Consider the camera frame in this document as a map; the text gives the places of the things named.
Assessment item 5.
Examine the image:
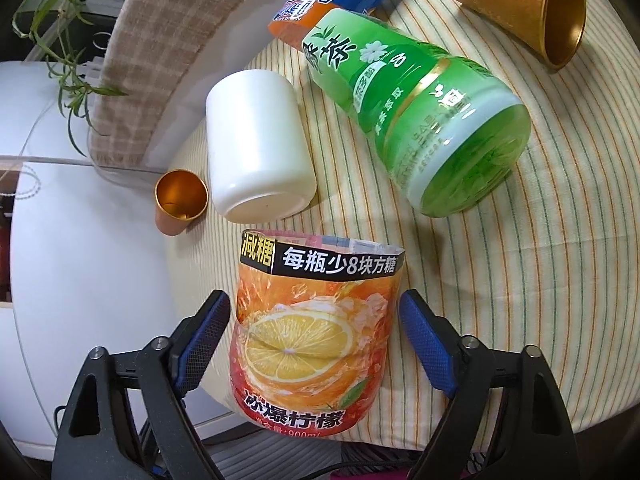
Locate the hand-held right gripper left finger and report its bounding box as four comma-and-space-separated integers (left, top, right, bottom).
52, 288, 231, 480

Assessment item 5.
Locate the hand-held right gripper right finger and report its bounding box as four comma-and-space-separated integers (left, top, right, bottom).
398, 288, 587, 480

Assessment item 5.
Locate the orange lemon-print cut bottle cup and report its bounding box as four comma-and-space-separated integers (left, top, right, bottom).
228, 228, 406, 440

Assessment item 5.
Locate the small copper metal cup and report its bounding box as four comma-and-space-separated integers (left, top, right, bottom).
154, 170, 209, 236

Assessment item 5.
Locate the white plastic cup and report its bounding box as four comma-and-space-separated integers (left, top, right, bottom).
205, 69, 317, 223

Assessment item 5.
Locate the large copper metal cup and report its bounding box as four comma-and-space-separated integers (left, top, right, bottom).
433, 0, 587, 71

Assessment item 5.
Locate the striped tablecloth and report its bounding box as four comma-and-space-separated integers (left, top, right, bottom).
165, 0, 640, 453

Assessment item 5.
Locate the green tea bottle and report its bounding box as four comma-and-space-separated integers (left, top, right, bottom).
303, 8, 532, 218

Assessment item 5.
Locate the green houseplant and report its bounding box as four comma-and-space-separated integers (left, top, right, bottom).
12, 0, 129, 157

